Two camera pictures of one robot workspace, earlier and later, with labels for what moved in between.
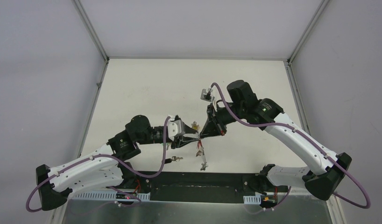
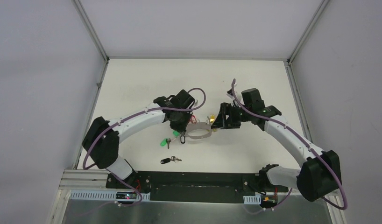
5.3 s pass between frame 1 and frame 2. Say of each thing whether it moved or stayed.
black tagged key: stayed
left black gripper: moved
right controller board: stayed
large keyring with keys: moved
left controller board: stayed
